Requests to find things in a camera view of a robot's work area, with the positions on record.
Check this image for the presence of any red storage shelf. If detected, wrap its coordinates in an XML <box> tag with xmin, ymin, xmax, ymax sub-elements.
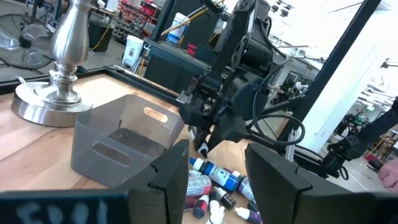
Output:
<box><xmin>112</xmin><ymin>0</ymin><xmax>164</xmax><ymax>40</ymax></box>

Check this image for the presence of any black floor fan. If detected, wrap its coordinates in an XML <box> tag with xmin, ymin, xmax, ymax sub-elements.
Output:
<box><xmin>0</xmin><ymin>13</ymin><xmax>56</xmax><ymax>71</ymax></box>

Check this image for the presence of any white food coloring bottle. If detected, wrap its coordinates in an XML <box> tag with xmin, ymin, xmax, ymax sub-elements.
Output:
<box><xmin>205</xmin><ymin>199</ymin><xmax>226</xmax><ymax>224</ymax></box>

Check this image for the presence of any white plastic bucket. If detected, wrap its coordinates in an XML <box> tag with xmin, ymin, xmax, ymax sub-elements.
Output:
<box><xmin>121</xmin><ymin>34</ymin><xmax>145</xmax><ymax>68</ymax></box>

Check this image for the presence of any large blue food coloring bottle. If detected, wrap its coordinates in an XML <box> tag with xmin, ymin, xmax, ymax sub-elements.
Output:
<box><xmin>189</xmin><ymin>156</ymin><xmax>241</xmax><ymax>194</ymax></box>

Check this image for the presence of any black aluminium table frame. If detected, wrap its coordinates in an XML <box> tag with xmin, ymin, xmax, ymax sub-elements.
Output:
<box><xmin>0</xmin><ymin>63</ymin><xmax>187</xmax><ymax>106</ymax></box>

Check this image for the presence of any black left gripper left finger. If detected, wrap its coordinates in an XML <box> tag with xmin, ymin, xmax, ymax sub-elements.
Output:
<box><xmin>127</xmin><ymin>139</ymin><xmax>191</xmax><ymax>224</ymax></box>

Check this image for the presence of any black slanted support beam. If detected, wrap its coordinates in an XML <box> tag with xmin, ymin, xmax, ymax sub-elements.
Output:
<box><xmin>277</xmin><ymin>0</ymin><xmax>382</xmax><ymax>147</ymax></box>

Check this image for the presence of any person's hand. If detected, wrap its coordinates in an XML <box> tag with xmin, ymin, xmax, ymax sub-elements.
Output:
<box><xmin>377</xmin><ymin>157</ymin><xmax>398</xmax><ymax>192</ymax></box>

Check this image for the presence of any large pink food coloring bottle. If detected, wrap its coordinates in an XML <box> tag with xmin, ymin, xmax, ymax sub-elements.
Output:
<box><xmin>185</xmin><ymin>174</ymin><xmax>213</xmax><ymax>198</ymax></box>

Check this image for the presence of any dark grey desk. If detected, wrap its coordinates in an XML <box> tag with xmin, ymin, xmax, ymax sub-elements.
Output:
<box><xmin>143</xmin><ymin>37</ymin><xmax>220</xmax><ymax>94</ymax></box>

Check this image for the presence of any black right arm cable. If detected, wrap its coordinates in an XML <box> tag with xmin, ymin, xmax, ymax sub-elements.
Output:
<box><xmin>251</xmin><ymin>15</ymin><xmax>307</xmax><ymax>147</ymax></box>

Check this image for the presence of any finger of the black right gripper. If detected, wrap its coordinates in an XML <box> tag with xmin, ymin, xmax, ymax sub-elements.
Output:
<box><xmin>206</xmin><ymin>114</ymin><xmax>252</xmax><ymax>153</ymax></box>
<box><xmin>179</xmin><ymin>102</ymin><xmax>215</xmax><ymax>149</ymax></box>

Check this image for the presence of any silver lamp white shade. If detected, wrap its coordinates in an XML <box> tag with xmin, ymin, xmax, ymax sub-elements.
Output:
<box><xmin>11</xmin><ymin>0</ymin><xmax>94</xmax><ymax>128</ymax></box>

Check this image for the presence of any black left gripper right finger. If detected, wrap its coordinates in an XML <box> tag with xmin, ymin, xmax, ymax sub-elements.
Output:
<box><xmin>244</xmin><ymin>142</ymin><xmax>398</xmax><ymax>224</ymax></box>

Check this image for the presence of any black trash bin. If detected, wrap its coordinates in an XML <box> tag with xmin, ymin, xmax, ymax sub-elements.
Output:
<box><xmin>88</xmin><ymin>19</ymin><xmax>114</xmax><ymax>52</ymax></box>

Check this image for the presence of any grey translucent plastic bin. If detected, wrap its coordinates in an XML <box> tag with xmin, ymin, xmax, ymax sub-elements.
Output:
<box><xmin>70</xmin><ymin>93</ymin><xmax>186</xmax><ymax>190</ymax></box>

